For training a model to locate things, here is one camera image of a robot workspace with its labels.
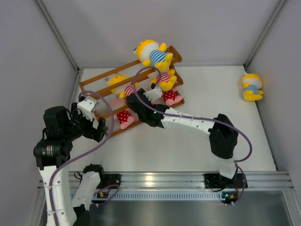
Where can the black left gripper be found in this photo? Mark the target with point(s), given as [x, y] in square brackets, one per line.
[96, 133]

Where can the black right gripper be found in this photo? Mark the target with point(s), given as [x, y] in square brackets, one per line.
[141, 92]

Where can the pink polka plush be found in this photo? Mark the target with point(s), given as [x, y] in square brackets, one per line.
[124, 117]
[171, 97]

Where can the yellow plush pink stripes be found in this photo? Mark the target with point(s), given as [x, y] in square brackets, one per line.
[165, 80]
[123, 91]

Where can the yellow plush blue stripes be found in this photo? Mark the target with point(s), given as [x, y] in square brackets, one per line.
[151, 53]

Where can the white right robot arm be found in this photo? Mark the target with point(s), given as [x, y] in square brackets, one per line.
[218, 131]

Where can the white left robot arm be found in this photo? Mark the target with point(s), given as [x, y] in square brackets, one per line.
[52, 154]

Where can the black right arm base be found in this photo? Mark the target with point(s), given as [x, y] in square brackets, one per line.
[215, 181]

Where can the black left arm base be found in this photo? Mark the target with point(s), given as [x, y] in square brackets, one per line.
[109, 179]

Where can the wooden toy shelf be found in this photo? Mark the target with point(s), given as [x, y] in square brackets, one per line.
[99, 84]

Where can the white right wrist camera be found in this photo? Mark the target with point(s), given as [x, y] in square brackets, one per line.
[154, 94]

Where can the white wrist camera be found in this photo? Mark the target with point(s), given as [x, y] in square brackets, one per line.
[154, 94]
[87, 106]

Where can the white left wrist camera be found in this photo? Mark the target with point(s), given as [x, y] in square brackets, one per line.
[87, 106]

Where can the white slotted cable duct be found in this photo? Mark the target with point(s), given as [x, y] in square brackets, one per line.
[167, 196]

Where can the aluminium rail frame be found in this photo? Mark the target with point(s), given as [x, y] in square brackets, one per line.
[194, 181]

